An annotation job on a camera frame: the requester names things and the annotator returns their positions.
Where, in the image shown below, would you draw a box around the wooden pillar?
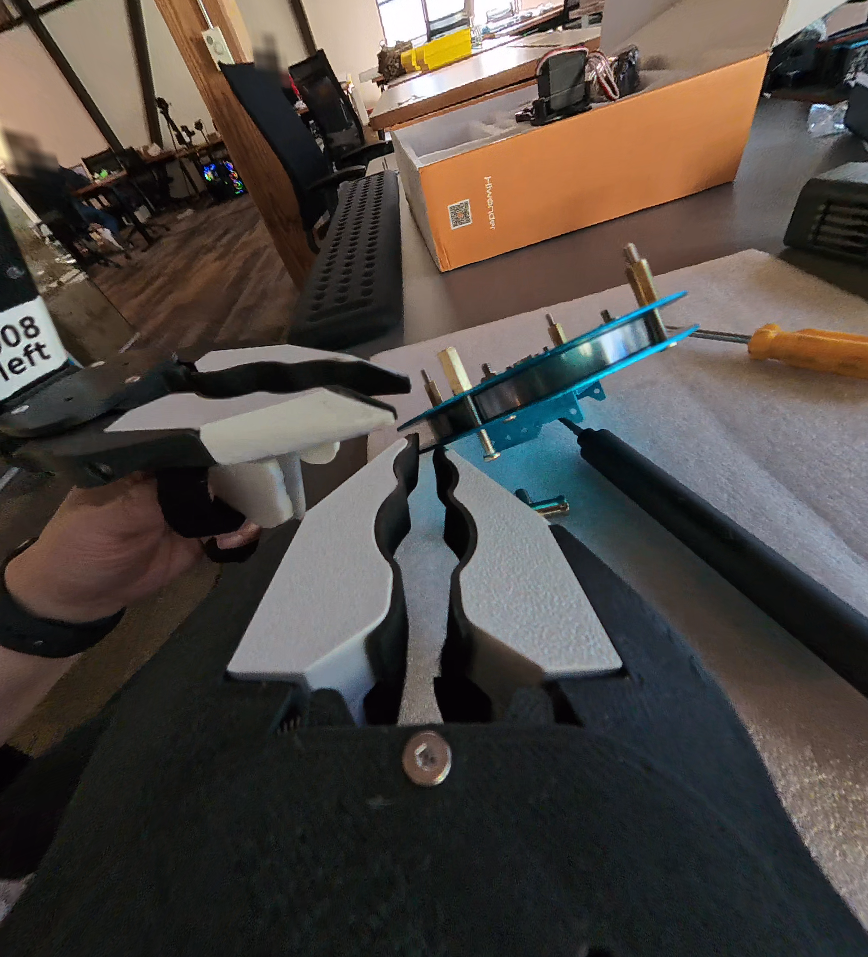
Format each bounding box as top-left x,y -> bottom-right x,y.
153,0 -> 315,289

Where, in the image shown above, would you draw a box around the person's left hand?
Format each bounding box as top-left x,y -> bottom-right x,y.
4,478 -> 263,623

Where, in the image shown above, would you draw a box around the person's left forearm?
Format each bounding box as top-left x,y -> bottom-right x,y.
0,598 -> 117,794

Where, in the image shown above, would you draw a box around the black office chair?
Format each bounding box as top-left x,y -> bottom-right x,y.
288,48 -> 394,180
219,61 -> 364,251

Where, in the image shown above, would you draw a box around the yellow-handled screwdriver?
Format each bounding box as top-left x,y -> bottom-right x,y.
684,323 -> 868,387

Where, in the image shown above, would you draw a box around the blue round metal turntable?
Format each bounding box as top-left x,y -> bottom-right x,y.
397,243 -> 700,461

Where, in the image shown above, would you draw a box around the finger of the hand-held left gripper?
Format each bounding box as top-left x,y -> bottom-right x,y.
105,391 -> 399,466
183,345 -> 413,399

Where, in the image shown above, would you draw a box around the computer case with coloured lights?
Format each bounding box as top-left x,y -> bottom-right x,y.
202,157 -> 248,199

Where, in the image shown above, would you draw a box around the orange cardboard box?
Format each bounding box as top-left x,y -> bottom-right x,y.
391,0 -> 790,274

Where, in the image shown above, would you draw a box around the wooden table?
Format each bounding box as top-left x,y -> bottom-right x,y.
369,26 -> 603,139

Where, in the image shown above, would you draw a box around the black perforated foam pad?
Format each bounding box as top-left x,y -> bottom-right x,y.
288,170 -> 405,351

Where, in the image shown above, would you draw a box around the white foam sheet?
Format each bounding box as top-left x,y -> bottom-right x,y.
363,249 -> 868,957

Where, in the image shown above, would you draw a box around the metal cross wrench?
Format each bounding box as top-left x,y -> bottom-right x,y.
515,487 -> 571,520

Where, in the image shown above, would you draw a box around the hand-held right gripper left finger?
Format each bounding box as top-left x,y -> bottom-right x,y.
226,436 -> 422,726

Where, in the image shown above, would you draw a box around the yellow storage bins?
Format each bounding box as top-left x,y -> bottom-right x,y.
400,30 -> 474,72

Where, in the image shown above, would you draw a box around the black screwdriver bit case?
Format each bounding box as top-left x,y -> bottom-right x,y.
784,163 -> 868,272

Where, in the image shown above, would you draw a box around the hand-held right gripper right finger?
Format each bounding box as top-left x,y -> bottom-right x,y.
433,447 -> 623,725

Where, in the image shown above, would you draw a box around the black wrist strap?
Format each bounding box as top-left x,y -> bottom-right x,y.
0,538 -> 127,659

